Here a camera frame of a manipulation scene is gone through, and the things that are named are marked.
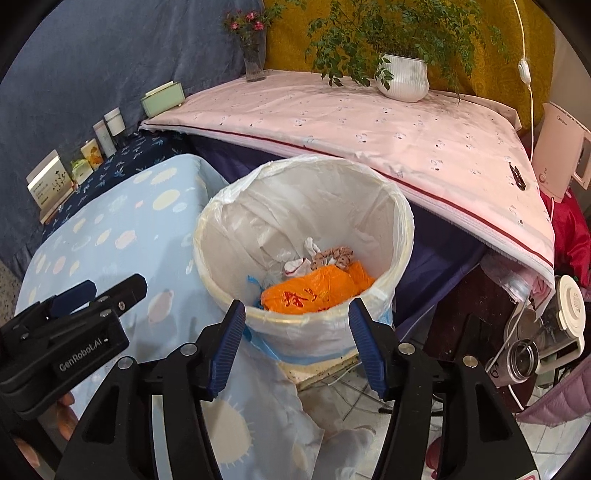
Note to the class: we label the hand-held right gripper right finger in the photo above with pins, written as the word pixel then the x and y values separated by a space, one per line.
pixel 367 346

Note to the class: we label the glass vase with flowers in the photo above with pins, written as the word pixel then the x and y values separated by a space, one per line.
pixel 255 69

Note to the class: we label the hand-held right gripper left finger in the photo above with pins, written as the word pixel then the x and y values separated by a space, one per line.
pixel 226 346

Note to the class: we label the white card box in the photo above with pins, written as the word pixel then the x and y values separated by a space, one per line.
pixel 48 184

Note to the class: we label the black clip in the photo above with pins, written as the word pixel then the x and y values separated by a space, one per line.
pixel 517 177

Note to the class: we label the pale green box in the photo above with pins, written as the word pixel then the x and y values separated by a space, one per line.
pixel 161 101

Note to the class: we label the red jacket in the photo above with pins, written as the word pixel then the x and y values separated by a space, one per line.
pixel 572 240

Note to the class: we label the dark blue floral cloth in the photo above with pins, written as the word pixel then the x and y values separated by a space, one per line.
pixel 124 161

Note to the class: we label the green packet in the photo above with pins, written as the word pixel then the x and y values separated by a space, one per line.
pixel 81 171

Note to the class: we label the pink printed cloth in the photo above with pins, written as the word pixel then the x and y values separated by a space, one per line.
pixel 346 124

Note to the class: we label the mustard yellow cloth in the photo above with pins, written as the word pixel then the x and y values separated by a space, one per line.
pixel 286 46

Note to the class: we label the pink white appliance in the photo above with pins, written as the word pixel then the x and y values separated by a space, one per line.
pixel 554 152

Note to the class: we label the dark brown wooden cabinet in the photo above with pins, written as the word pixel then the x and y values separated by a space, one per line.
pixel 461 314

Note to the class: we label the white bottle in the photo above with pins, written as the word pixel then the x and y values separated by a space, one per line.
pixel 105 138

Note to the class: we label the person's left hand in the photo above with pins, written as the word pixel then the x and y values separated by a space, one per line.
pixel 67 413

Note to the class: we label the orange printed carton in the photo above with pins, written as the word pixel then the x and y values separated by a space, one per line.
pixel 91 154

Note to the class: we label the pink quilted jacket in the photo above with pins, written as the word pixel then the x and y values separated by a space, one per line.
pixel 563 397

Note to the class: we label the green plant in white pot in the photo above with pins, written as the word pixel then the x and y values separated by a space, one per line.
pixel 404 78

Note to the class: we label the pale wooden board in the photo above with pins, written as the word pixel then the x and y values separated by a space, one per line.
pixel 318 369

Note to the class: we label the white lined waste bin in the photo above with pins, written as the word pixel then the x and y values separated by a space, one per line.
pixel 314 203

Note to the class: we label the orange plastic bag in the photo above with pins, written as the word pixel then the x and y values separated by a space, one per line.
pixel 314 290

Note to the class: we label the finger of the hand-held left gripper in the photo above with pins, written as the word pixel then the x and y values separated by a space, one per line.
pixel 120 295
pixel 69 295

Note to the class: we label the blue-grey backdrop cloth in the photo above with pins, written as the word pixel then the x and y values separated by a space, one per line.
pixel 115 60

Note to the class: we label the white jar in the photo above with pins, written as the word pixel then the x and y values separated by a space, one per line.
pixel 114 123

